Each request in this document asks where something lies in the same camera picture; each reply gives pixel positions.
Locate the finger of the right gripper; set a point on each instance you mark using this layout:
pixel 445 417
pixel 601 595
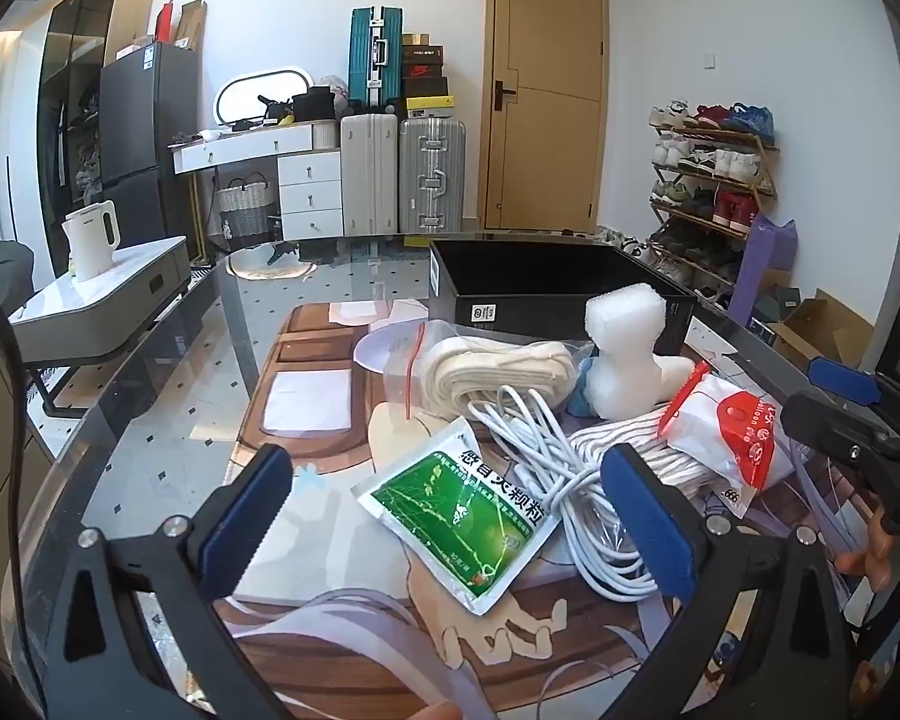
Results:
pixel 846 438
pixel 843 381

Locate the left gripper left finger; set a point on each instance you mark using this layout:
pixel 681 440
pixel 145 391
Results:
pixel 100 658

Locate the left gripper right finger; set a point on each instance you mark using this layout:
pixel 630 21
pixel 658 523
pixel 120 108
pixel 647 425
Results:
pixel 792 660

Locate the red white balloon bag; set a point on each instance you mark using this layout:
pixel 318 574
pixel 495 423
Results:
pixel 730 431

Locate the white foam block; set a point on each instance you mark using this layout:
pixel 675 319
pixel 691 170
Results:
pixel 627 379

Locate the green medicine packet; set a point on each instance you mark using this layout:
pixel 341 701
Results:
pixel 474 529

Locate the white blue plush toy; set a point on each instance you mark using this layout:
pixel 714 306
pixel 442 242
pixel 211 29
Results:
pixel 578 405

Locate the right hand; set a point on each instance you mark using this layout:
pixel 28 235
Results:
pixel 874 561

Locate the left hand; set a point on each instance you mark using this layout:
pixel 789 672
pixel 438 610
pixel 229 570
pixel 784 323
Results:
pixel 446 710

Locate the brown cardboard box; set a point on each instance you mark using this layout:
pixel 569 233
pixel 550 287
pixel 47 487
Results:
pixel 822 327

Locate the purple paper bag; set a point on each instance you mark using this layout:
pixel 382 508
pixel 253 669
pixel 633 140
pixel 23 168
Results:
pixel 769 246

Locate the anime printed table mat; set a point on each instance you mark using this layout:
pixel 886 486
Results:
pixel 347 388

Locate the wooden shoe rack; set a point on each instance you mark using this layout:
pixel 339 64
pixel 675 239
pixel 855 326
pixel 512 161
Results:
pixel 713 168

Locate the black cardboard box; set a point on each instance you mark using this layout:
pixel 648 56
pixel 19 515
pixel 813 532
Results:
pixel 539 287

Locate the white low side table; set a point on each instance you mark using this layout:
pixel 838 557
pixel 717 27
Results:
pixel 73 323

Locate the dark grey beanbag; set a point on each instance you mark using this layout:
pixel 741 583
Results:
pixel 16 275

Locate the white electric kettle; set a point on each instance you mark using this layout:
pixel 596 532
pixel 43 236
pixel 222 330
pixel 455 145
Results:
pixel 93 235

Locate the wooden door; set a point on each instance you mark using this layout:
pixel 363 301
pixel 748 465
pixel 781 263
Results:
pixel 544 109

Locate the silver suitcase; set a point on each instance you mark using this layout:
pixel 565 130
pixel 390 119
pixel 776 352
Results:
pixel 431 173

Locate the woven laundry basket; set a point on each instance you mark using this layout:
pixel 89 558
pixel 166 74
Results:
pixel 246 207

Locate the stacked shoe boxes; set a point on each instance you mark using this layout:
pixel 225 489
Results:
pixel 425 85

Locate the white suitcase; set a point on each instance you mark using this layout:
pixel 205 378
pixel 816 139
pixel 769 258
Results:
pixel 369 175

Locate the white drawer cabinet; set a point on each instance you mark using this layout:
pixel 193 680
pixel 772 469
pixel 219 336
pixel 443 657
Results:
pixel 310 195

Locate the white vanity desk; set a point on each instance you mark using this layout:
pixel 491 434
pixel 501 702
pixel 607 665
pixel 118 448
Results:
pixel 240 154

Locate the black refrigerator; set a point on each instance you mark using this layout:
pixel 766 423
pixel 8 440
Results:
pixel 148 99

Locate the teal suitcase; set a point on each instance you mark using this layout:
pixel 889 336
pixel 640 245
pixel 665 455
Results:
pixel 374 72

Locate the oval vanity mirror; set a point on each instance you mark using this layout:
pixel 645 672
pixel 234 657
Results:
pixel 257 99

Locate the black glass cabinet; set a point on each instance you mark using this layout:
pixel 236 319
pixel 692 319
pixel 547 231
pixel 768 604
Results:
pixel 83 37

